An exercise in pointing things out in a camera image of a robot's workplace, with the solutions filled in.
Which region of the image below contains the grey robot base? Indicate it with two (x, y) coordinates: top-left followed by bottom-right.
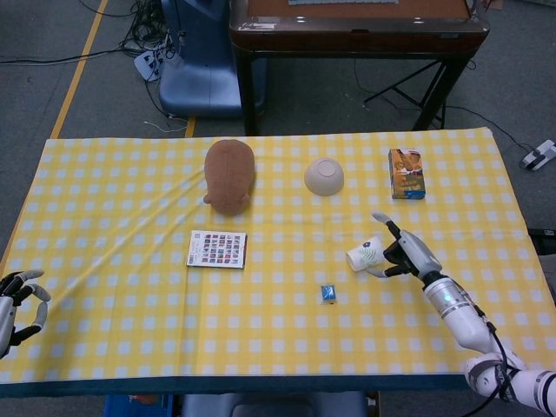
(180, 391), (368, 417)

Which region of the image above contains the blue plastic crate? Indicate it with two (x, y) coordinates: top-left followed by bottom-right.
(103, 393), (175, 417)

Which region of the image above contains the white floor device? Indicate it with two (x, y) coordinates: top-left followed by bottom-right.
(520, 139), (556, 171)

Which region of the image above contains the white power strip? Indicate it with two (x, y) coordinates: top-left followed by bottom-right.
(133, 45), (169, 83)

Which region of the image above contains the picture card booklet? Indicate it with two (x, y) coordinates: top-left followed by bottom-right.
(186, 229), (248, 270)

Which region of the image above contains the white paper cup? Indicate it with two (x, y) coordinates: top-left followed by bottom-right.
(346, 236), (386, 273)

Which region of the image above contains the black cable to floor device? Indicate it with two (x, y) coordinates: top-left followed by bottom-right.
(446, 105), (536, 151)

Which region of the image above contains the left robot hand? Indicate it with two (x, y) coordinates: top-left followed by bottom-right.
(0, 268), (52, 360)

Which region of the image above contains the brown plush toy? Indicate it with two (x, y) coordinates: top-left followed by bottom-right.
(202, 139), (256, 216)

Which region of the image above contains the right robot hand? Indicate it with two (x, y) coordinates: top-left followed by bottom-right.
(371, 211), (444, 279)

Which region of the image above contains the black box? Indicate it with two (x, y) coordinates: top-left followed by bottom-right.
(527, 228), (556, 252)

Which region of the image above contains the brown mahjong table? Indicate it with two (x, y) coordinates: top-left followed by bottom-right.
(228, 0), (491, 136)

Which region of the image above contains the orange blue snack box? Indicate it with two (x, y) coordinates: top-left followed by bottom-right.
(387, 148), (427, 201)

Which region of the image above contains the yellow checkered tablecloth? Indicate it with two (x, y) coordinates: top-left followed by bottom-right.
(0, 127), (556, 399)

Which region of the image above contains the beige upturned bowl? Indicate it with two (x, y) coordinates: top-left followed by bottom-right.
(303, 158), (346, 197)

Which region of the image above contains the thin white cable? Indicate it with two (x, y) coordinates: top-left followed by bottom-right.
(143, 113), (189, 134)

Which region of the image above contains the long black floor cable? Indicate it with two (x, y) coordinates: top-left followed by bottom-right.
(0, 46), (136, 66)

